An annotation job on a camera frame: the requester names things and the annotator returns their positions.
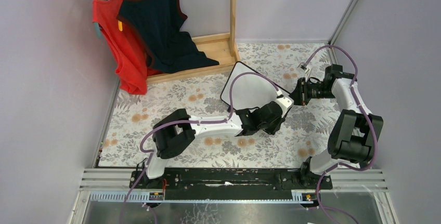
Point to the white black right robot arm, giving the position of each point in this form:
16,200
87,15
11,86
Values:
354,138

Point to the red tank top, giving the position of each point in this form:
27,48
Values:
124,45

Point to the floral table mat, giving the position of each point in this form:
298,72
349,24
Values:
304,133

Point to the navy tank top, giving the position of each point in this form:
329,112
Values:
157,23

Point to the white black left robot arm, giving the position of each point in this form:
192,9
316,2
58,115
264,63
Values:
177,131

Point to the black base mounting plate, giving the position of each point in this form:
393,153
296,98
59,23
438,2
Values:
180,177

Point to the wooden clothes rack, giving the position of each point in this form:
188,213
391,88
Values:
220,47

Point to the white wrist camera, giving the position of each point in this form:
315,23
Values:
302,67
285,104

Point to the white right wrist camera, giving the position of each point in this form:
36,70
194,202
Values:
302,67

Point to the aluminium slotted rail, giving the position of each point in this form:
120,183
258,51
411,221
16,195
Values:
117,196

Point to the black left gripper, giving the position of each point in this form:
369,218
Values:
246,119

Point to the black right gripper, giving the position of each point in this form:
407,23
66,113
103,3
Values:
302,91

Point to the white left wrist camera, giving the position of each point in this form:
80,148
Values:
285,104

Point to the white whiteboard black frame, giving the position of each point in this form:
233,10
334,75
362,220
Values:
247,88

